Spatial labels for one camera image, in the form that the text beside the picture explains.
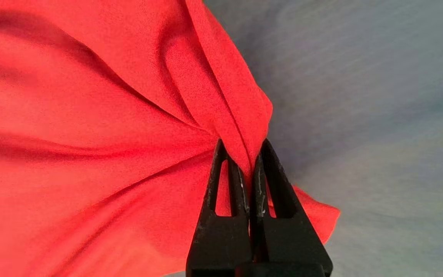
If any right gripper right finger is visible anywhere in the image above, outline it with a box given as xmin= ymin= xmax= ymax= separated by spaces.
xmin=250 ymin=138 xmax=333 ymax=277

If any blue-grey bed sheet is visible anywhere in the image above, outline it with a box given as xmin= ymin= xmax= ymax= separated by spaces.
xmin=164 ymin=0 xmax=443 ymax=277

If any red T-shirt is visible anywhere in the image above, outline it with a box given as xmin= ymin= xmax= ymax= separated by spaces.
xmin=0 ymin=0 xmax=340 ymax=277

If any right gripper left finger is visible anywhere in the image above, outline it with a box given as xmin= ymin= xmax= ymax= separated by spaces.
xmin=186 ymin=139 xmax=253 ymax=277

